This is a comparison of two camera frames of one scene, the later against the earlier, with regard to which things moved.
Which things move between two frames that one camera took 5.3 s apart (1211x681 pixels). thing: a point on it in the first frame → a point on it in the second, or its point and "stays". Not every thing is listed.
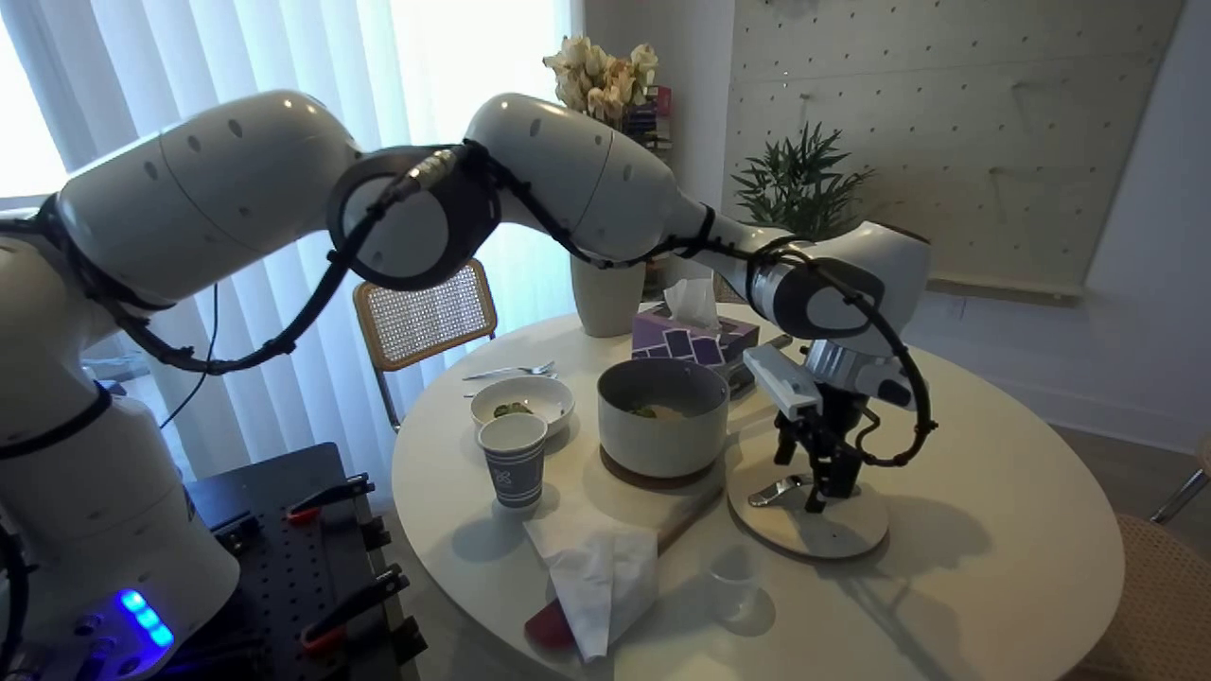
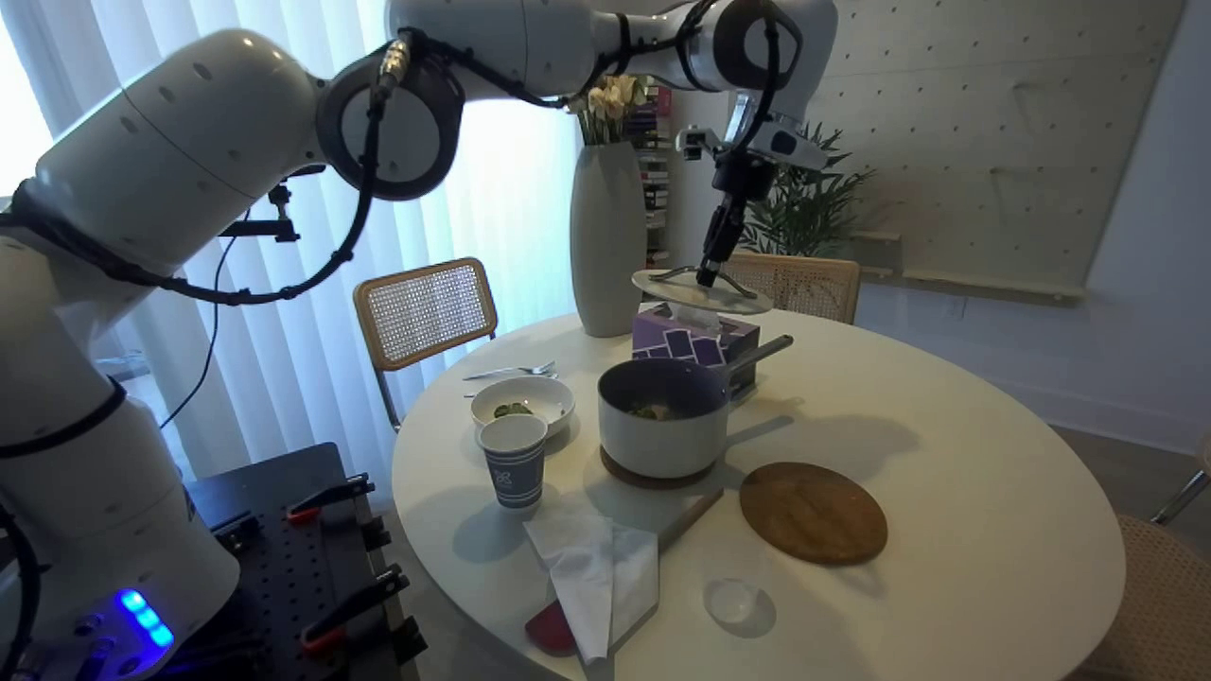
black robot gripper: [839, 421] → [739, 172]
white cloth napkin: [604, 578] stays
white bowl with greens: [521, 412] stays
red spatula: [551, 625] stays
